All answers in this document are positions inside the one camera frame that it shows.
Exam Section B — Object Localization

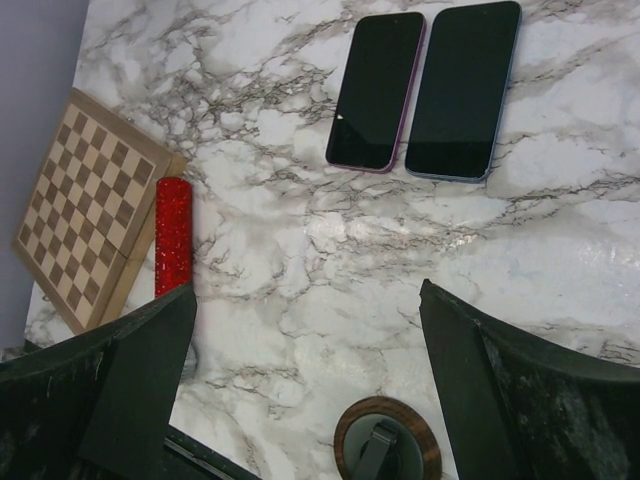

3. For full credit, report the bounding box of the wooden chessboard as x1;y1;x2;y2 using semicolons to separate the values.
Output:
12;88;187;334

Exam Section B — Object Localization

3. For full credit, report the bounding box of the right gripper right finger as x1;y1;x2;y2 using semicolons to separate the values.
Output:
420;280;639;479

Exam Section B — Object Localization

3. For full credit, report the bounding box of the red glitter microphone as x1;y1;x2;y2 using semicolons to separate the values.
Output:
154;177;193;297

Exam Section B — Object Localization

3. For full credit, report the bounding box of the round stand front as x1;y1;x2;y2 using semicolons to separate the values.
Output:
333;396;442;480

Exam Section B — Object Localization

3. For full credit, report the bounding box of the purple-edged phone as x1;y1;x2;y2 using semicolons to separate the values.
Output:
325;12;426;172

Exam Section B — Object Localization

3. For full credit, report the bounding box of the blue-edged phone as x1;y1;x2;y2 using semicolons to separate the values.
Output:
405;1;522;183

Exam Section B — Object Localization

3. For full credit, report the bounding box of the black base frame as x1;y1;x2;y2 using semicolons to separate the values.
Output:
160;425;260;480

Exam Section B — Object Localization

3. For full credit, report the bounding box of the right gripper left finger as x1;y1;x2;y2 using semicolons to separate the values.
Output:
1;284;197;479

